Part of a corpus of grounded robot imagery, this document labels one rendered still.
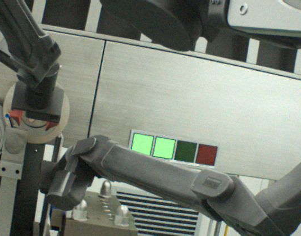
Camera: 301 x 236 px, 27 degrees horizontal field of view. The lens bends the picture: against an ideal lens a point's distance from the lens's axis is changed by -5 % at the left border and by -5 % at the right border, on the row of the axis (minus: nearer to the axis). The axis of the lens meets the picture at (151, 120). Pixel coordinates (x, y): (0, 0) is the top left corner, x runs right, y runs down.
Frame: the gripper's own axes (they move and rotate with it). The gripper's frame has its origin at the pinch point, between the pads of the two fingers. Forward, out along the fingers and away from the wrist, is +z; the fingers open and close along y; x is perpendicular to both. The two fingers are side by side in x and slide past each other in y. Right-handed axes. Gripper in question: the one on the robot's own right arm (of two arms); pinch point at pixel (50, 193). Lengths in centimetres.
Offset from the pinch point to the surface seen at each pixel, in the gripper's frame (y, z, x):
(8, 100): -14.2, -10.2, 14.8
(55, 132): -2.6, -9.4, 10.1
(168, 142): 34.5, 10.5, 26.4
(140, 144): 27.2, 12.9, 25.4
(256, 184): 195, 197, 123
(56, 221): 2.2, 1.6, -5.7
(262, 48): 58, -5, 56
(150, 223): 131, 229, 96
